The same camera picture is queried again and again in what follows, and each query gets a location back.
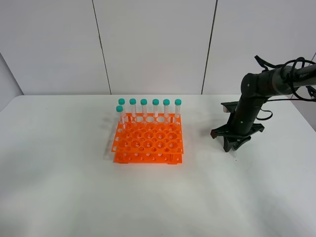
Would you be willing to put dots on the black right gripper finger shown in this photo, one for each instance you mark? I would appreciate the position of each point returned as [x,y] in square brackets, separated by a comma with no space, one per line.
[229,144]
[240,142]

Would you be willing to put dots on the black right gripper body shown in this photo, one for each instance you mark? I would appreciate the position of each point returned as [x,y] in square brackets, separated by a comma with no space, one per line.
[238,129]

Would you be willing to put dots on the green-capped test tube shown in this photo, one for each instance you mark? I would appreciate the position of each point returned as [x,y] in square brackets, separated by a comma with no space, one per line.
[234,154]

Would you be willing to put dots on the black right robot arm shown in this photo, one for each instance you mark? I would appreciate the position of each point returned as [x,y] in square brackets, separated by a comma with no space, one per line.
[256,89]

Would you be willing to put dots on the row tube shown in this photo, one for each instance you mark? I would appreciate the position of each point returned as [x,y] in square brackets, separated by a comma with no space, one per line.
[178,103]
[155,107]
[166,103]
[121,102]
[144,107]
[132,102]

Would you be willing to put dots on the orange test tube rack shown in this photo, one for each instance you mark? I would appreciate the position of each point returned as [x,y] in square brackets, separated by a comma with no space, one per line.
[148,140]

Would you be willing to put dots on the front-left racked test tube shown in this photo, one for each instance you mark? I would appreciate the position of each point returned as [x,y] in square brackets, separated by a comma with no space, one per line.
[121,112]

